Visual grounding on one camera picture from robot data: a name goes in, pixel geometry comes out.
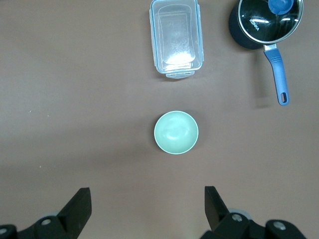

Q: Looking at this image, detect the green bowl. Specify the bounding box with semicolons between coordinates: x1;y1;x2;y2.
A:
154;111;199;155

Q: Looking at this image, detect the glass lid with blue knob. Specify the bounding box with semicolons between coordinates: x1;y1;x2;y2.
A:
237;0;304;45

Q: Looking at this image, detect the dark blue saucepan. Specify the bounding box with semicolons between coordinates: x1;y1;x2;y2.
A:
228;0;305;107

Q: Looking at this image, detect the clear plastic food container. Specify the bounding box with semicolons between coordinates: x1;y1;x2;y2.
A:
149;0;203;80

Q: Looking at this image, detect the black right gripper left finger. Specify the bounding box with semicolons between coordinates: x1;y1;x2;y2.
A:
0;187;92;239

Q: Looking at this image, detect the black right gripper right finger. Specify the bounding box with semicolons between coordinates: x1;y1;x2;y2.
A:
201;185;309;239

